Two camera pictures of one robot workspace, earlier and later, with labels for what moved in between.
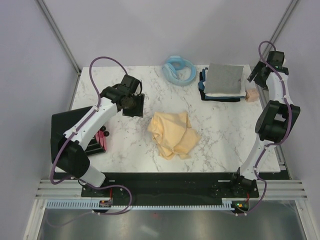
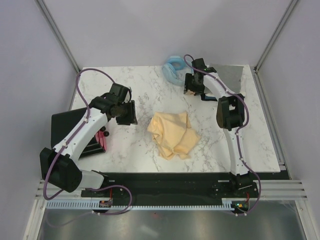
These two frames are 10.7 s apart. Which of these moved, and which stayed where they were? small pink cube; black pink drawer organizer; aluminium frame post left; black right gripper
Moved: black right gripper; small pink cube
Stayed: aluminium frame post left; black pink drawer organizer
